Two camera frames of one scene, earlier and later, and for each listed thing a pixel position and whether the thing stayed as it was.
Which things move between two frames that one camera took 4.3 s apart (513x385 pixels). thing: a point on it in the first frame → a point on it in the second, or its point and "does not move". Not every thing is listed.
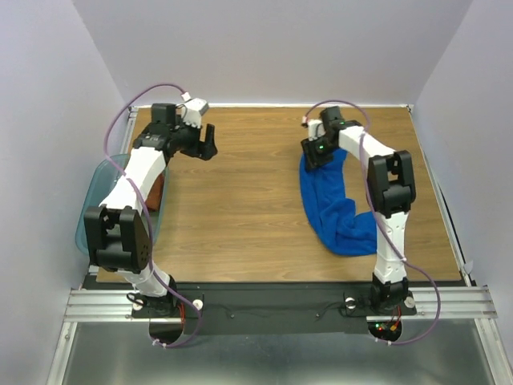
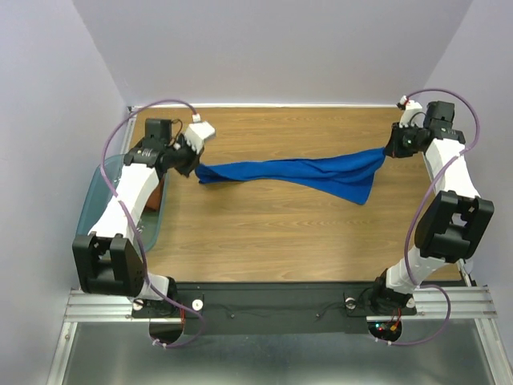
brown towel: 154,200 does not move
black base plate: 275,309 does not move
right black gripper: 312,160 → 393,148
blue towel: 333,215 → 352,176
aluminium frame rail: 91,305 does not move
